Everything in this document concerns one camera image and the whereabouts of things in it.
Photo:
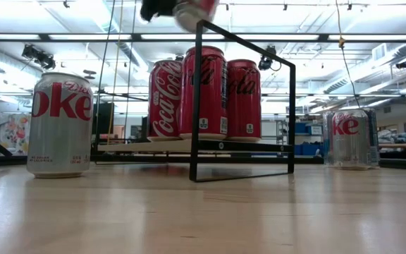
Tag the black aluminium table frame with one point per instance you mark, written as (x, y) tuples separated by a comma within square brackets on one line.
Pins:
[(245, 159)]

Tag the floral patterned cloth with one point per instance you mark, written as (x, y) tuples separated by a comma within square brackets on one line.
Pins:
[(12, 134)]

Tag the red Coca-Cola classic can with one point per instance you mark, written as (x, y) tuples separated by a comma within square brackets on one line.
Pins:
[(164, 106)]

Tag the background wooden workbench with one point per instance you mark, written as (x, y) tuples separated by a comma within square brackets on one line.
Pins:
[(400, 145)]

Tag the black ceiling fixture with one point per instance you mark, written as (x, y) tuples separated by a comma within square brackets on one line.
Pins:
[(404, 63)]

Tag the black ceiling light cluster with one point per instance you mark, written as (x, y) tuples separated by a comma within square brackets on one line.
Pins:
[(41, 58)]

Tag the black ceiling camera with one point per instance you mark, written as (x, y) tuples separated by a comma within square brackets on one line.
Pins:
[(265, 63)]

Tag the black monitor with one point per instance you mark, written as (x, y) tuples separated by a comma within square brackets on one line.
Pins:
[(104, 118)]

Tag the blue storage bins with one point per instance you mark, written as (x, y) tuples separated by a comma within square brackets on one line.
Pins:
[(310, 150)]

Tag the red Coke Zero can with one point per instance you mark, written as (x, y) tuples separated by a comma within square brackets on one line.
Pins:
[(244, 113), (215, 106)]

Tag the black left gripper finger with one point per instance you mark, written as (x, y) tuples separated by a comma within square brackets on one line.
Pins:
[(155, 8)]

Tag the silver Diet Coke can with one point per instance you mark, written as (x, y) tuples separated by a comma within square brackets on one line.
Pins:
[(60, 141), (351, 148)]

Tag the wooden shelf with black frame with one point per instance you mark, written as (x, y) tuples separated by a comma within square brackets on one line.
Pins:
[(256, 146)]

